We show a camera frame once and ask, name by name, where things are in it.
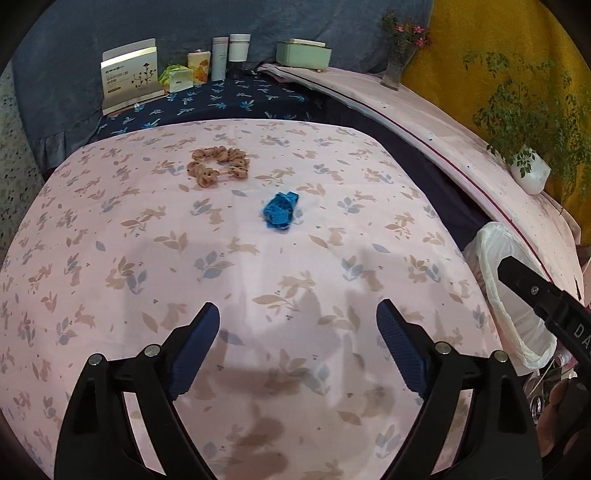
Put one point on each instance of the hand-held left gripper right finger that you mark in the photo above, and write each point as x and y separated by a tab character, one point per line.
401	350

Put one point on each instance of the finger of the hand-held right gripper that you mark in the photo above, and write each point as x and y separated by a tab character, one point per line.
526	288

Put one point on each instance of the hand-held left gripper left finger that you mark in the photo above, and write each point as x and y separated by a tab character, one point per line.
194	350

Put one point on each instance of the trash bin with white bag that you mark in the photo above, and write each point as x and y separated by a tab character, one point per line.
508	332

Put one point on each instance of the person's right hand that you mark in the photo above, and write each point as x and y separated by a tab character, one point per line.
551	415

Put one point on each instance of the black clip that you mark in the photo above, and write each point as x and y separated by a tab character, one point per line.
578	288

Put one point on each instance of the pink rabbit print cloth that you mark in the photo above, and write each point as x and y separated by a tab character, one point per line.
231	277

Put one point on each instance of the glass jar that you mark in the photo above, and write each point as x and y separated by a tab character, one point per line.
538	410

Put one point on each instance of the green plant in white pot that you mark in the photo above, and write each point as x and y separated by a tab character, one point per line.
535	173

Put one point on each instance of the dark purple cloth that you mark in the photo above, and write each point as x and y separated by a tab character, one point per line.
434	194

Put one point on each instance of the blue crumpled plastic piece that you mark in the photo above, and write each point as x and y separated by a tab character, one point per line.
279	210

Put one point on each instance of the beige dotted scrunchie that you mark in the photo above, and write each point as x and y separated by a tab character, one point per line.
203	173

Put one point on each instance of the pink embroidered tablecloth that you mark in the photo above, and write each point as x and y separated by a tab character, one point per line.
438	124

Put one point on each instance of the navy leaf print cloth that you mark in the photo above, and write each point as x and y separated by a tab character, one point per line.
231	99

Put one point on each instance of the glass vase with pink flowers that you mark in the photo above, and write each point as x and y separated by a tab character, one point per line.
397	69

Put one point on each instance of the yellow cloth backdrop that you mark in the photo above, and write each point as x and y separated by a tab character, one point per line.
498	27

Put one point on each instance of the small green packet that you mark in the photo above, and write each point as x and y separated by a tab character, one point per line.
175	78

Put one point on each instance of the white printed card box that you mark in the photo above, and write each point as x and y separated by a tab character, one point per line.
134	78

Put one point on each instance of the orange flower print tin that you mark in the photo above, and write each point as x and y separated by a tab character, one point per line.
199	68

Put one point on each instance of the tall white tube bottle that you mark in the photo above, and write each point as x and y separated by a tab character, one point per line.
219	60

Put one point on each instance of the short white bottle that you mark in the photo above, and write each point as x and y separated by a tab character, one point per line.
239	48

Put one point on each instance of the pale green lidded box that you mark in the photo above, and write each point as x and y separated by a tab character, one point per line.
302	55

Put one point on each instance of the blue-grey cloth backdrop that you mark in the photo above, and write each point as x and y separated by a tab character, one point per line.
92	27

